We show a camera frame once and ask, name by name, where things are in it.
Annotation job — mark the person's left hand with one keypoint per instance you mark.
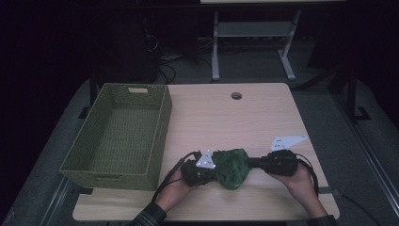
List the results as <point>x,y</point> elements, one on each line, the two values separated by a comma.
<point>172,193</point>

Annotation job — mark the green woven basket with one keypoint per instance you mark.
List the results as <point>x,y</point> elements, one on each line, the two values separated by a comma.
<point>125,135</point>

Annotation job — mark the black metal stand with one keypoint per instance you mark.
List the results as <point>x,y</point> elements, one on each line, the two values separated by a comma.
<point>352,94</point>

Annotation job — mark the green furry scarf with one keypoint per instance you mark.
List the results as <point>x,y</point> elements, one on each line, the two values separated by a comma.
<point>232,169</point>

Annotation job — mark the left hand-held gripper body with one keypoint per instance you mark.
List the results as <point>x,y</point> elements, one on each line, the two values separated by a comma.
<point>194,174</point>

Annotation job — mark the metal floor rail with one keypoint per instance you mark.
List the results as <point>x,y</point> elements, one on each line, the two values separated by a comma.
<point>56,201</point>
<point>376,169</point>

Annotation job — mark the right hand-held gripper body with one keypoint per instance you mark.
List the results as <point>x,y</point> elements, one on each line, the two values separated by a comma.
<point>279,163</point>

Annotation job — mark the black table leg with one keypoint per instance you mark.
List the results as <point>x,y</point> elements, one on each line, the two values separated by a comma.
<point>92,91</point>

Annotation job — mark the grey metal stand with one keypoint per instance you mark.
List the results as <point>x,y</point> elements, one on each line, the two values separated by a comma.
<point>251,29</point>

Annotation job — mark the person's right hand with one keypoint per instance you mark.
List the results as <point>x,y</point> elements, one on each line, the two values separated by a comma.
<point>301,185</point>

